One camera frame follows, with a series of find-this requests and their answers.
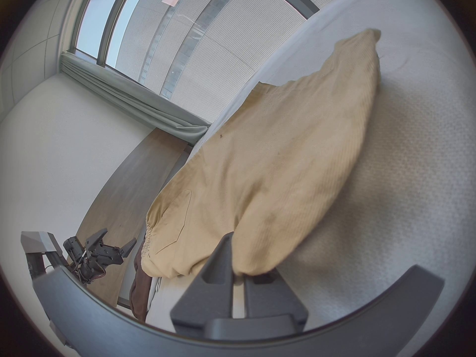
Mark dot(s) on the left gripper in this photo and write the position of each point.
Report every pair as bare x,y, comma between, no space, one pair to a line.
104,257

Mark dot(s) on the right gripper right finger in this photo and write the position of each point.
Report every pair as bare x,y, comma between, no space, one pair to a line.
271,301

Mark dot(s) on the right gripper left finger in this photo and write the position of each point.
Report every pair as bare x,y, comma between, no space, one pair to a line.
215,304

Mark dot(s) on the tan shorts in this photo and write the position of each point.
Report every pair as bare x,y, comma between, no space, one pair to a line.
279,162

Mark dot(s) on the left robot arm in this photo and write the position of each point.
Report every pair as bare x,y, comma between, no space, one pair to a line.
37,241

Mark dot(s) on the bed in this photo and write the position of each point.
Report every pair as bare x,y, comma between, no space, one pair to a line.
401,162

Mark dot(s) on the brown garment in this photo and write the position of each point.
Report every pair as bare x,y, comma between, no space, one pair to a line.
139,292

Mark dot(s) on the grey-green curtain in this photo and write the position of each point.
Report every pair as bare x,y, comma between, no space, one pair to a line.
130,99

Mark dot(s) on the window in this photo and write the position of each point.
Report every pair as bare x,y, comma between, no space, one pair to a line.
223,32

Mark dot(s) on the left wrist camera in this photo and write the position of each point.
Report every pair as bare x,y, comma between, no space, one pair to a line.
72,244

